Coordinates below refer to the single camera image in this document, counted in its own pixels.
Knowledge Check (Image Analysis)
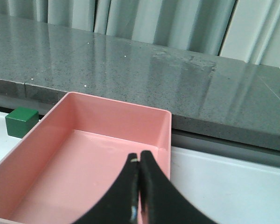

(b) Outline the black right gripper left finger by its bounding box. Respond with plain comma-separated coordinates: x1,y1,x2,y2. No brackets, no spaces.
74,153,139,224

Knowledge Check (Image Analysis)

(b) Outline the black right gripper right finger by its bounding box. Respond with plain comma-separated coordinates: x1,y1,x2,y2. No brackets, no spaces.
140,151,215,224

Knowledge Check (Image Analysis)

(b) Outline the pink plastic bin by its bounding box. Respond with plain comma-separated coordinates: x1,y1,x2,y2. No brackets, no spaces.
0,92,172,224

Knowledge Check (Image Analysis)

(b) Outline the grey stone counter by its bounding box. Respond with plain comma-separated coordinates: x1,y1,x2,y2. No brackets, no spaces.
0,14,280,150

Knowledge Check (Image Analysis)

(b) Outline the right green cube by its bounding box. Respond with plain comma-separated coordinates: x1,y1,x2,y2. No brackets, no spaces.
5,107,39,138

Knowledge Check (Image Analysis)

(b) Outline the grey curtain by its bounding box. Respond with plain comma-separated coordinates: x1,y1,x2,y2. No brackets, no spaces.
0,0,280,67

